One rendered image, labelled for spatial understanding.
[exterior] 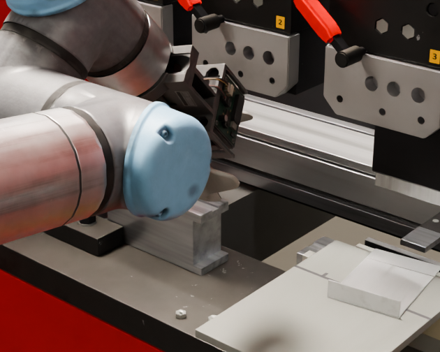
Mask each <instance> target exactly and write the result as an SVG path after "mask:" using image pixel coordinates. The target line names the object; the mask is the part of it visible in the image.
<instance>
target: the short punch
mask: <svg viewBox="0 0 440 352"><path fill-rule="evenodd" d="M372 171H373V172H375V173H376V177H375V185H376V186H379V187H382V188H385V189H389V190H391V191H395V192H398V193H402V194H404V195H407V196H411V197H413V198H417V199H420V200H424V201H426V202H429V203H433V204H435V205H439V206H440V134H437V133H433V134H432V135H429V136H427V137H426V138H419V137H416V136H414V135H409V134H406V133H402V132H399V131H394V130H391V129H387V128H383V127H381V126H377V125H375V129H374V150H373V160H372Z"/></svg>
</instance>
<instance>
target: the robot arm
mask: <svg viewBox="0 0 440 352"><path fill-rule="evenodd" d="M6 3H7V5H8V7H9V8H10V9H11V11H10V12H9V14H8V16H7V17H6V19H5V20H4V22H3V26H2V28H1V30H0V244H5V243H7V242H12V241H14V240H18V239H21V238H23V237H27V236H30V235H34V234H36V233H41V232H43V231H47V230H50V229H53V228H57V227H60V226H64V225H66V224H69V223H73V222H76V221H79V220H83V219H86V218H88V217H92V216H96V215H99V214H102V213H105V212H109V211H112V210H117V209H124V210H128V211H129V212H130V213H131V214H133V215H135V216H137V217H148V218H150V219H154V220H157V221H169V220H172V219H176V218H177V217H180V216H182V215H183V214H184V213H185V212H187V211H188V210H190V209H191V208H192V207H193V205H194V204H195V203H196V202H197V200H198V199H200V200H204V201H210V202H211V201H221V196H220V195H219V192H222V191H228V190H232V189H236V188H237V187H238V186H239V185H240V182H239V180H238V179H237V178H236V177H235V176H234V175H232V174H229V173H225V172H222V171H220V170H216V169H214V168H212V167H211V166H210V164H211V162H212V158H213V159H226V158H235V155H234V153H232V152H231V151H230V149H233V148H234V147H235V141H236V137H237V131H238V128H239V125H240V122H245V121H249V120H252V119H253V115H252V114H250V113H249V112H245V111H243V107H244V97H245V96H244V95H243V94H247V93H248V91H247V90H246V89H245V88H244V86H243V85H242V83H241V82H240V81H239V80H238V79H237V78H236V77H235V75H234V74H233V72H232V71H231V70H230V69H229V67H227V65H226V64H208V65H197V61H198V55H199V52H198V51H197V49H195V47H194V46H193V45H180V46H173V44H172V43H171V42H170V41H169V40H168V37H167V36H166V34H165V33H164V32H163V30H162V29H161V28H160V27H159V25H158V24H157V23H156V22H155V21H154V20H153V19H152V18H151V16H150V15H149V14H148V13H147V11H146V10H145V9H144V8H143V7H142V6H141V5H140V4H139V2H138V1H137V0H6ZM227 75H228V76H227ZM230 78H231V79H230ZM85 79H88V81H89V82H87V81H85ZM233 82H234V83H235V84H234V83H233ZM236 85H237V86H236ZM220 149H223V150H220Z"/></svg>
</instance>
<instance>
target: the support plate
mask: <svg viewBox="0 0 440 352"><path fill-rule="evenodd" d="M370 253H371V252H368V251H365V250H363V249H359V248H357V247H354V246H351V245H349V244H346V243H343V242H340V241H338V240H335V241H334V242H332V243H330V244H329V245H328V246H326V247H324V248H322V249H321V250H320V251H318V252H316V253H315V254H313V255H312V256H310V257H309V258H307V259H305V260H304V261H302V262H301V263H299V264H297V266H300V267H303V268H305V269H307V270H310V271H312V272H315V273H317V274H320V275H323V274H325V273H328V274H327V275H326V276H325V277H328V278H330V279H333V280H335V281H338V282H340V283H341V282H342V281H343V280H344V279H345V278H346V277H347V276H348V275H349V274H350V273H351V272H352V271H353V270H354V269H355V268H356V267H357V266H358V265H359V264H360V263H361V262H362V261H363V260H364V259H365V258H366V257H367V256H368V255H369V254H370ZM408 309H410V310H411V311H414V312H417V313H419V314H422V315H424V316H427V317H429V318H431V320H429V319H426V318H423V317H421V316H418V315H416V314H413V313H411V312H409V311H405V312H404V313H403V314H402V315H401V316H400V318H399V319H398V318H394V317H391V316H387V315H385V314H380V313H378V312H375V311H371V310H368V309H364V308H362V307H357V306H355V305H351V304H348V303H345V302H341V301H338V300H335V299H332V298H328V280H327V279H324V278H322V277H320V276H317V275H315V274H312V273H310V272H307V271H304V270H301V269H300V268H297V267H292V268H291V269H290V270H288V271H287V272H285V273H283V274H282V275H280V276H279V277H277V278H276V279H274V280H272V281H271V282H269V283H268V284H266V285H264V286H263V287H261V288H260V289H258V290H257V291H255V292H253V293H252V294H251V295H248V296H247V297H246V298H244V299H243V300H240V301H239V302H238V303H236V304H235V305H233V306H232V307H230V308H228V309H227V310H225V311H223V312H222V313H220V314H219V315H217V316H215V317H214V318H213V319H211V320H209V321H208V322H206V323H205V324H203V325H201V326H200V327H199V328H197V329H196V337H197V338H199V339H201V340H203V341H204V342H207V343H209V344H211V345H213V346H215V347H217V348H219V349H221V350H223V351H226V352H400V351H401V350H402V349H403V348H405V347H406V346H407V345H408V344H410V343H411V342H412V341H413V340H414V339H415V338H417V337H418V336H419V335H420V334H422V333H423V332H424V331H425V330H426V329H428V328H429V327H430V326H431V325H432V324H433V323H435V322H436V321H437V320H439V319H440V278H439V277H436V276H435V277H434V278H433V279H432V280H431V282H430V283H429V284H428V285H427V286H426V287H425V288H424V290H423V291H422V292H421V293H420V295H419V296H418V297H417V298H416V299H415V300H414V301H413V302H412V304H411V305H410V306H409V307H408Z"/></svg>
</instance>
